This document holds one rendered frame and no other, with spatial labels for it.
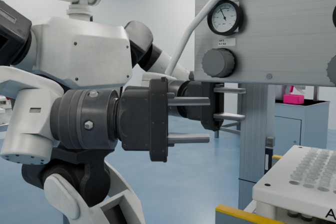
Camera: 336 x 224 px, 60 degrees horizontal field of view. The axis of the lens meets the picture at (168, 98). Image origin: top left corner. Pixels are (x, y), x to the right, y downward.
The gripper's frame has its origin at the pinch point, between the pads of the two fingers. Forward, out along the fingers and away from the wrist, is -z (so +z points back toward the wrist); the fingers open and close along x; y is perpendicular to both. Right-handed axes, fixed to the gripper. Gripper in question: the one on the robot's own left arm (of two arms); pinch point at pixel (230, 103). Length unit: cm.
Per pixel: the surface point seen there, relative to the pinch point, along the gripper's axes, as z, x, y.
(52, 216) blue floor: 176, 107, -40
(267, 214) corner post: -16.2, 11.3, 17.2
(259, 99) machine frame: -2.9, -0.5, -7.5
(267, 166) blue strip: -5.4, 14.0, -7.1
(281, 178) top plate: -16.1, 7.9, 12.6
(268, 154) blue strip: -5.4, 11.4, -7.2
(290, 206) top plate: -19.1, 9.3, 17.1
